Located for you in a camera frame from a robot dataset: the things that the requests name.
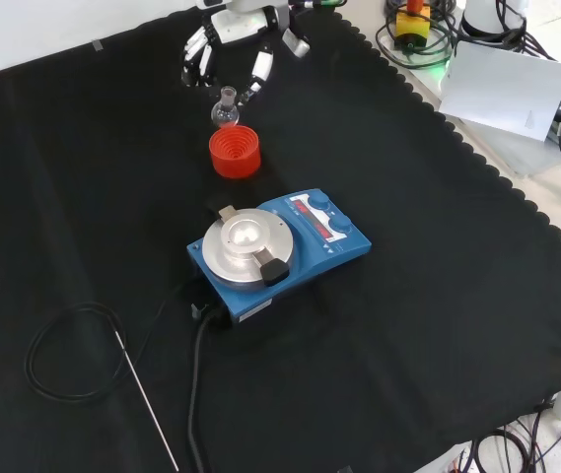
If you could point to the steel temperature probe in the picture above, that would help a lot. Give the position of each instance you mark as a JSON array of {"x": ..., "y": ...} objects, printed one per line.
[{"x": 147, "y": 394}]

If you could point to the clear round-bottom flask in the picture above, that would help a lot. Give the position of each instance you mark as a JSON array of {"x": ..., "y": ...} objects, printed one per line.
[{"x": 225, "y": 112}]

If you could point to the black cloth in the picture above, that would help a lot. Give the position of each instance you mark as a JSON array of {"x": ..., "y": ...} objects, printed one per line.
[{"x": 280, "y": 276}]

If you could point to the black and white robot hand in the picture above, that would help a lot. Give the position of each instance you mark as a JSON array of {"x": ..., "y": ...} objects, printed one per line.
[{"x": 233, "y": 27}]

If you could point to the pale board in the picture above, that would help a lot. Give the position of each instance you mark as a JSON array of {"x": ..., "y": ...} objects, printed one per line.
[{"x": 504, "y": 88}]

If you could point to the blue-base heater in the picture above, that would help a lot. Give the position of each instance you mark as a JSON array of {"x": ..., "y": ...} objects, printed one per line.
[{"x": 280, "y": 241}]

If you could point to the yellow stop button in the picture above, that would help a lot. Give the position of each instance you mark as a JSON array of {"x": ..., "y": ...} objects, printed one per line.
[{"x": 412, "y": 27}]

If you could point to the orange ribbed flask stand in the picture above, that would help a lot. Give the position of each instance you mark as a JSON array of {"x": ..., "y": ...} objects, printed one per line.
[{"x": 235, "y": 153}]

